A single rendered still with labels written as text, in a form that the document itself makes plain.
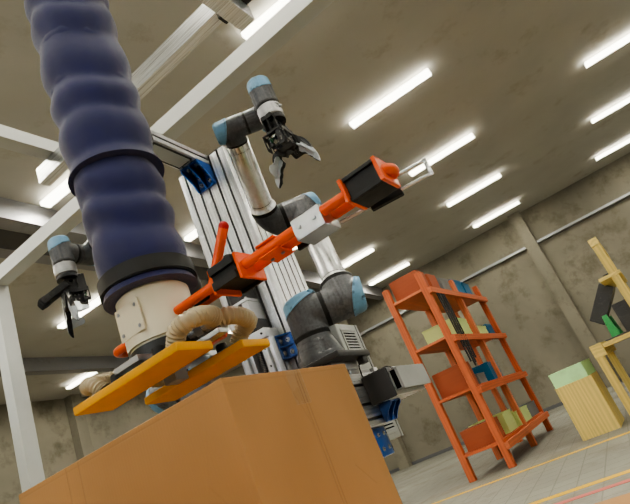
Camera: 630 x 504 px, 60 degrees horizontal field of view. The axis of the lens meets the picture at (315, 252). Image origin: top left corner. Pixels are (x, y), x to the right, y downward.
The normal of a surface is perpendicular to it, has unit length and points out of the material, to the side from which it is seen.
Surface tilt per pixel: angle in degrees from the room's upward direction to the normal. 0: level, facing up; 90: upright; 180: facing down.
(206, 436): 90
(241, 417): 90
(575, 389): 90
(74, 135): 98
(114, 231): 74
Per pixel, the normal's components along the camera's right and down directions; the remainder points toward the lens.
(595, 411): -0.53, -0.11
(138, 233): 0.18, -0.67
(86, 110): -0.04, -0.62
